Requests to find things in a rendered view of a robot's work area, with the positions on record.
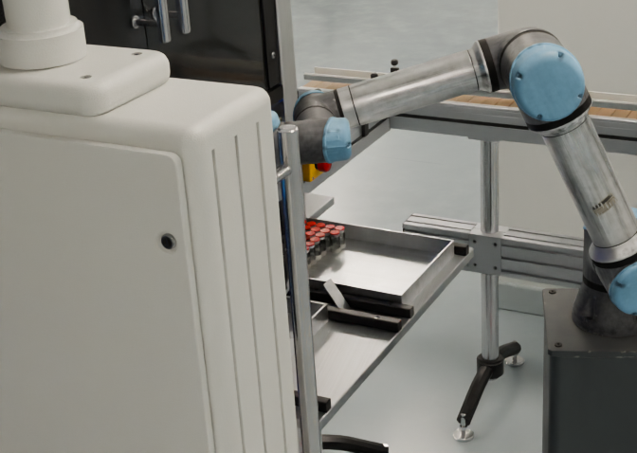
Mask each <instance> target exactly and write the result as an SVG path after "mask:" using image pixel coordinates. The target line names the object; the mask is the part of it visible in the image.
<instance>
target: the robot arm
mask: <svg viewBox="0 0 637 453"><path fill-rule="evenodd" d="M502 89H509V90H510V92H511V94H512V96H513V99H514V101H515V102H516V104H517V106H518V108H519V110H520V112H521V114H522V117H523V119H524V121H525V123H526V125H527V127H528V129H529V130H530V131H531V132H533V133H537V134H541V135H542V137H543V139H544V141H545V143H546V145H547V148H548V150H549V152H550V154H551V156H552V158H553V160H554V162H555V164H556V166H557V169H558V171H559V173H560V175H561V177H562V179H563V181H564V183H565V185H566V187H567V189H568V192H569V194H570V196H571V197H572V199H573V202H574V204H575V206H576V208H577V211H578V213H579V215H580V217H581V219H582V221H583V223H584V226H583V229H584V247H583V280H582V284H581V286H580V289H579V291H578V294H577V296H576V299H575V301H574V303H573V322H574V323H575V324H576V325H577V326H578V327H579V328H580V329H582V330H584V331H586V332H588V333H591V334H594V335H601V336H608V337H625V336H631V335H637V208H632V207H631V206H630V204H629V202H628V199H627V197H626V195H625V193H624V191H623V189H622V186H621V184H620V182H619V180H618V178H617V175H616V173H615V171H614V169H613V167H612V165H611V163H610V160H609V158H608V156H607V153H606V151H605V149H604V147H603V145H602V142H601V140H600V138H599V136H598V134H597V132H596V130H595V128H594V126H593V124H592V120H591V118H590V116H589V114H588V112H589V110H590V108H591V106H592V98H591V96H590V93H589V91H588V89H587V87H586V84H585V78H584V73H583V70H582V67H581V65H580V63H579V62H578V60H577V59H576V57H575V56H574V55H573V54H572V53H571V52H570V51H568V50H567V49H566V48H565V47H564V46H563V45H562V43H560V42H559V40H558V39H557V38H556V37H555V36H554V34H552V33H551V32H549V31H547V30H545V29H542V28H537V27H523V28H517V29H513V30H509V31H506V32H503V33H500V34H497V35H493V36H490V37H487V38H484V39H480V40H478V41H475V43H474V45H473V46H472V47H471V48H469V49H467V50H464V51H461V52H457V53H454V54H451V55H447V56H444V57H442V58H438V59H435V60H432V61H429V62H425V63H420V64H417V65H414V66H411V67H407V68H404V69H401V70H398V71H394V72H391V73H389V74H385V75H382V76H379V77H375V78H372V79H369V80H366V81H363V82H358V83H354V84H351V85H348V86H344V87H341V88H338V89H336V90H332V91H329V92H325V93H324V92H322V91H318V90H310V91H307V92H305V93H303V94H302V95H300V96H299V98H298V99H297V101H296V103H295V107H294V111H293V120H294V121H287V122H284V121H283V122H280V120H279V117H278V114H277V113H276V112H274V111H271V116H272V128H273V139H274V151H275V163H276V168H278V167H279V166H280V160H279V148H278V137H277V129H278V128H280V126H282V125H285V124H292V125H295V127H297V128H298V131H299V144H300V164H301V165H306V164H318V163H334V162H337V161H344V160H348V159H349V158H350V157H351V155H352V144H351V132H350V129H352V128H354V127H357V126H361V125H364V124H367V123H371V122H374V121H377V120H380V119H383V118H389V117H392V116H395V115H399V114H402V113H406V112H408V111H411V110H415V109H418V108H421V107H425V106H428V105H431V104H434V103H437V102H440V101H444V100H449V99H453V98H456V97H459V96H462V95H465V94H469V93H472V92H475V91H479V90H485V91H487V92H489V93H492V92H496V91H499V90H502ZM277 186H278V197H279V210H280V221H281V233H282V255H283V267H284V278H285V291H286V294H287V292H288V291H289V279H288V267H287V259H286V258H287V255H286V243H285V231H284V219H283V207H282V184H281V182H280V183H278V184H277Z"/></svg>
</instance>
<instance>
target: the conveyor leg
mask: <svg viewBox="0 0 637 453"><path fill-rule="evenodd" d="M467 138H468V139H475V140H479V141H480V175H481V232H482V233H486V234H493V233H497V232H499V142H501V140H494V139H485V138H476V137H467ZM481 291H482V359H483V360H485V361H496V360H498V359H499V276H495V275H489V274H484V273H481Z"/></svg>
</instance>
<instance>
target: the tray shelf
mask: <svg viewBox="0 0 637 453"><path fill-rule="evenodd" d="M473 256H474V249H473V248H472V247H469V253H468V254H467V255H466V256H462V255H456V254H454V257H453V258H452V259H451V260H450V261H449V262H448V263H447V264H446V265H445V267H444V268H443V269H442V270H441V271H440V272H439V273H438V274H437V275H436V276H435V277H434V278H433V279H432V280H431V282H430V283H429V284H428V285H427V286H426V287H425V288H424V289H423V290H422V291H421V292H420V293H419V295H418V296H417V297H416V298H415V299H414V300H413V301H412V302H411V303H410V304H409V305H412V306H413V307H414V315H413V317H412V318H406V317H399V319H401V320H402V329H401V330H400V331H399V332H398V333H397V332H392V331H386V330H381V329H376V328H372V327H367V326H362V325H357V324H352V323H347V322H342V321H337V320H332V319H329V320H328V321H327V322H326V323H325V324H324V325H323V326H322V327H321V328H320V329H319V330H318V331H317V332H316V333H315V334H314V335H313V340H314V354H315V367H316V380H317V394H318V396H323V397H327V398H331V409H330V410H329V411H328V412H327V413H325V412H321V411H319V412H318V418H319V432H321V431H322V429H323V428H324V427H325V426H326V425H327V424H328V423H329V421H330V420H331V419H332V418H333V417H334V416H335V415H336V413H337V412H338V411H339V410H340V409H341V408H342V406H343V405H344V404H345V403H346V402H347V401H348V400H349V398H350V397H351V396H352V395H353V394H354V393H355V391H356V390H357V389H358V388H359V387H360V386H361V385H362V383H363V382H364V381H365V380H366V379H367V378H368V377H369V375H370V374H371V373H372V372H373V371H374V370H375V368H376V367H377V366H378V365H379V364H380V363H381V362H382V360H383V359H384V358H385V357H386V356H387V355H388V354H389V352H390V351H391V350H392V349H393V348H394V347H395V345H396V344H397V343H398V342H399V341H400V340H401V338H402V337H403V336H404V335H405V334H406V333H407V332H408V330H409V329H410V328H411V327H412V326H413V325H414V323H415V322H416V321H417V320H418V319H419V318H420V317H421V315H422V314H423V313H424V312H425V311H426V310H427V309H428V307H429V306H430V305H431V304H432V303H433V302H434V301H435V300H436V299H437V298H438V297H439V296H440V295H441V293H442V292H443V291H444V290H445V289H446V288H447V286H448V285H449V284H450V283H451V282H452V281H453V280H454V278H455V277H456V276H457V275H458V274H459V273H460V272H461V270H462V269H463V268H464V267H465V266H466V265H467V263H468V262H469V261H470V260H471V259H472V258H473ZM291 360H292V372H293V384H294V390H298V386H297V374H296V362H295V355H293V356H292V357H291ZM295 408H296V419H297V428H300V410H299V407H297V406H295Z"/></svg>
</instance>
